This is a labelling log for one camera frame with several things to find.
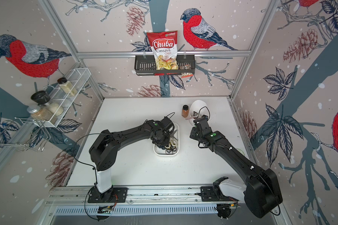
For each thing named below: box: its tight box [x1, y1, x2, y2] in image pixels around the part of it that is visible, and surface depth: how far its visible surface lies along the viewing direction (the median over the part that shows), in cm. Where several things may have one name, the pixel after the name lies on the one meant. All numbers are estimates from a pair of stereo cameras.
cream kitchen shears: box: [166, 129, 178, 153], surface depth 90 cm
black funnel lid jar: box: [30, 90, 64, 117], surface depth 65 cm
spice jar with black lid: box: [57, 77, 78, 97], surface depth 76 cm
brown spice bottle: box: [181, 104, 190, 119], surface depth 103 cm
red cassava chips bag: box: [146, 30, 179, 71], surface depth 84 cm
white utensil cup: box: [189, 99, 208, 126], surface depth 99 cm
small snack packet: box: [178, 64, 194, 79], surface depth 92 cm
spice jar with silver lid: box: [26, 104, 54, 120], surface depth 61 cm
